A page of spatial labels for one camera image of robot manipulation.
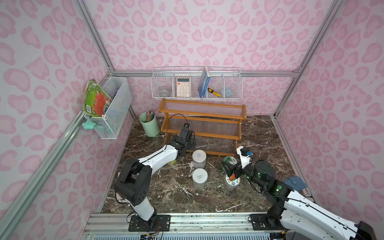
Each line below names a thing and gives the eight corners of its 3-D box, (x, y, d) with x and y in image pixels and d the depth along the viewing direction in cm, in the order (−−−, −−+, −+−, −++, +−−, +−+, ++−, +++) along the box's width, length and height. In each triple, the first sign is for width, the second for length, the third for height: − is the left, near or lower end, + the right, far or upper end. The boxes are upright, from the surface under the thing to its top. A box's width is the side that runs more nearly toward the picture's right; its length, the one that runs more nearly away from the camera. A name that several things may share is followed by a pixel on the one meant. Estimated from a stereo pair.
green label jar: (192, 189, 86) (192, 182, 78) (192, 175, 91) (192, 168, 83) (207, 189, 86) (208, 182, 78) (206, 175, 91) (207, 168, 83)
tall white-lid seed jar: (192, 169, 93) (192, 161, 86) (192, 157, 98) (192, 149, 91) (205, 168, 93) (206, 161, 86) (205, 157, 98) (206, 149, 91)
